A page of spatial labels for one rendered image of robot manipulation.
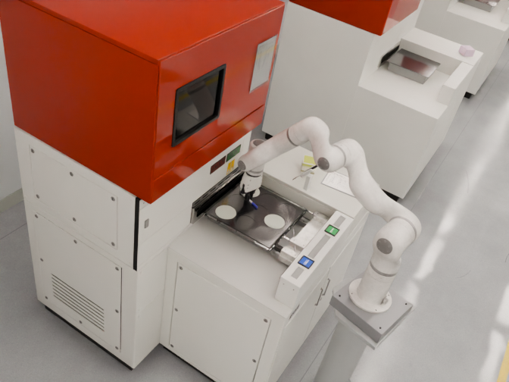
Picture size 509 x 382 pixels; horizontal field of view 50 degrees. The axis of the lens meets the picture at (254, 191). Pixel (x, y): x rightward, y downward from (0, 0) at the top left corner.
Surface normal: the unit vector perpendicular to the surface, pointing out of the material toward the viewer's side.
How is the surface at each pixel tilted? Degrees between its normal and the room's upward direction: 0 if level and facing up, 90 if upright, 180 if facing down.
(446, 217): 0
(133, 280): 90
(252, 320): 90
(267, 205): 0
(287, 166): 0
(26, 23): 90
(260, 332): 90
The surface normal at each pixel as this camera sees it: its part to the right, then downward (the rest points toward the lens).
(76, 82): -0.53, 0.47
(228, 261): 0.16, -0.76
